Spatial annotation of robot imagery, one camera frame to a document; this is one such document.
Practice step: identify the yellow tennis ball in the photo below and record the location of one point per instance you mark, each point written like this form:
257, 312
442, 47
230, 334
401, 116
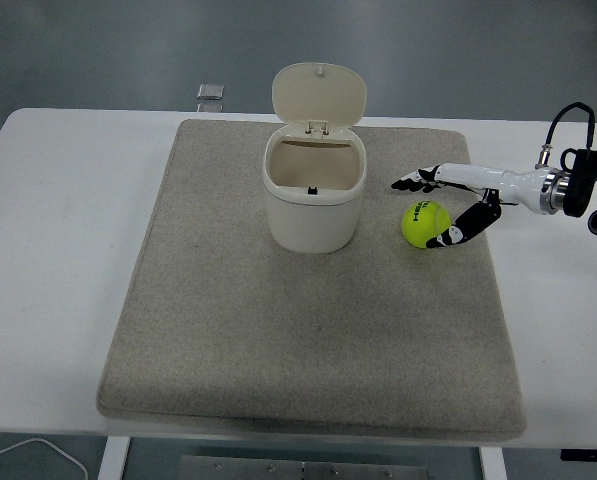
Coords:
420, 227

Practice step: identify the beige fabric mat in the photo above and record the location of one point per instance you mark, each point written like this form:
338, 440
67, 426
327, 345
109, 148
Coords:
303, 325

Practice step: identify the grey metal plate with screws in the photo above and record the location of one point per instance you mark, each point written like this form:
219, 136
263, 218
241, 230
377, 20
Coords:
303, 470

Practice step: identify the black table control panel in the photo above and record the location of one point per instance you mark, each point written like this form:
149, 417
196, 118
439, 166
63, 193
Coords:
588, 455

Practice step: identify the cream bin with flip lid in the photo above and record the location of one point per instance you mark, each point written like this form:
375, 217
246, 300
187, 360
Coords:
310, 220

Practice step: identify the silver floor plate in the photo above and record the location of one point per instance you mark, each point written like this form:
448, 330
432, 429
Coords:
209, 107
210, 91

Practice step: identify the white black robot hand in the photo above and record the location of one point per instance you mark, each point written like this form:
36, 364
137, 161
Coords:
478, 176

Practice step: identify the white table leg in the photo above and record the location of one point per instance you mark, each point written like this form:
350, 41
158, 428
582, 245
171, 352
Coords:
493, 465
113, 460

